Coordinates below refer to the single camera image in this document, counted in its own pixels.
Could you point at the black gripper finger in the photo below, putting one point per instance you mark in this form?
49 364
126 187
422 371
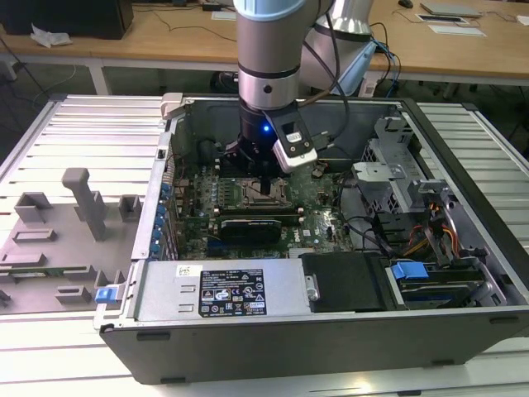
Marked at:
272 186
236 153

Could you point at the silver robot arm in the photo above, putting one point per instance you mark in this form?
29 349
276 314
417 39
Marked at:
264 49

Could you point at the CPU socket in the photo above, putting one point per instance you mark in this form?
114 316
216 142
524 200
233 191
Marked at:
241 202

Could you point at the black plastic bay cover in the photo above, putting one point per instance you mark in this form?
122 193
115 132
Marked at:
343 285

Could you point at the black graphics card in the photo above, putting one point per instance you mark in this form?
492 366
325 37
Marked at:
248 231

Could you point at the green motherboard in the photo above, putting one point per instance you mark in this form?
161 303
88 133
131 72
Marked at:
318 231

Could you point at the grey case corner latch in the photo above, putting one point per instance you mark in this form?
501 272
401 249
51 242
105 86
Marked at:
171 105

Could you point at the silver metal drive cage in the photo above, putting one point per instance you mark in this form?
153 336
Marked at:
380 173

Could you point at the pale blue teach pendant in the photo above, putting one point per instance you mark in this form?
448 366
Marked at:
357 70

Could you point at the wooden desk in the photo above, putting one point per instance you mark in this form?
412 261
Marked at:
165 41

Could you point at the black power adapter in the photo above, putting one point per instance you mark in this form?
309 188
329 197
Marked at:
211 7

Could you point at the silver power supply unit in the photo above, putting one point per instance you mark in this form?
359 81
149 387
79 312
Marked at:
165 289

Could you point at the hard disk in blue carrier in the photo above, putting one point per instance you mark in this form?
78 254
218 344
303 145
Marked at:
407 271

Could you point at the black open PC case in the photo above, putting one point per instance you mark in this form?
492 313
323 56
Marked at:
289 351

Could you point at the blue case latch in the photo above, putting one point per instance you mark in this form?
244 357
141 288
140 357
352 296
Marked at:
105 295

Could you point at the grey plastic parts rack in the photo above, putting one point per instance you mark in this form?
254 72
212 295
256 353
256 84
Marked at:
53 231

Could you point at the black computer mouse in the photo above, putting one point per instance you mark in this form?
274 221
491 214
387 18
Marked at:
405 3

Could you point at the white crumpled paper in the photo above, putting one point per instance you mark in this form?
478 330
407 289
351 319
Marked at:
49 36

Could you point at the black box on desk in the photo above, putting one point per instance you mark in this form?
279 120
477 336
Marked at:
62 16

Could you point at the grey flat laptop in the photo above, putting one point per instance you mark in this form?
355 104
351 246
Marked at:
450 9

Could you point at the green RAM stick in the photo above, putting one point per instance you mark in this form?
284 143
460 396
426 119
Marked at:
33 271

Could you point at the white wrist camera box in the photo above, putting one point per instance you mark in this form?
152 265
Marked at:
297 159

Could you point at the white frame with black window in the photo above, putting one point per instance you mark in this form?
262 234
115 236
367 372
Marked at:
440 18

